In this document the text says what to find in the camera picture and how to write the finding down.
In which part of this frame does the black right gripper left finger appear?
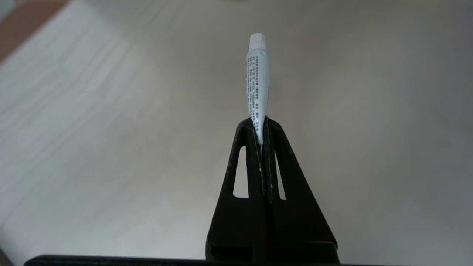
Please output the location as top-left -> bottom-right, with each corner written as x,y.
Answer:
205,118 -> 268,263

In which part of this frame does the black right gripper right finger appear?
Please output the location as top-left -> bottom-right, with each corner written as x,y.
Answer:
265,116 -> 340,264

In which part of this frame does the small white toothpaste tube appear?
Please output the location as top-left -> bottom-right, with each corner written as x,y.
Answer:
246,33 -> 270,146

